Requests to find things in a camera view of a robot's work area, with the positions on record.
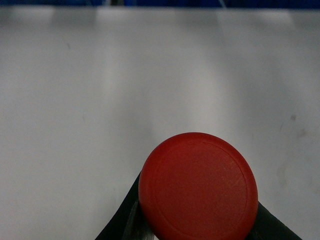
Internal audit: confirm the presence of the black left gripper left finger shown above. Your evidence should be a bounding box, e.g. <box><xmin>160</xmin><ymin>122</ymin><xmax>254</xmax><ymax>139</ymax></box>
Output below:
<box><xmin>95</xmin><ymin>176</ymin><xmax>155</xmax><ymax>240</ymax></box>

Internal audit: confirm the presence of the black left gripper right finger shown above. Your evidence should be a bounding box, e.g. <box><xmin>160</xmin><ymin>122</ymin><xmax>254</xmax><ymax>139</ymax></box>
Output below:
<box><xmin>246</xmin><ymin>202</ymin><xmax>302</xmax><ymax>240</ymax></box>

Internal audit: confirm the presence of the red push button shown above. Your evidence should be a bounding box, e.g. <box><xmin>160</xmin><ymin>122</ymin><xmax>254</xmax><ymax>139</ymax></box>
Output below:
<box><xmin>138</xmin><ymin>132</ymin><xmax>258</xmax><ymax>240</ymax></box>

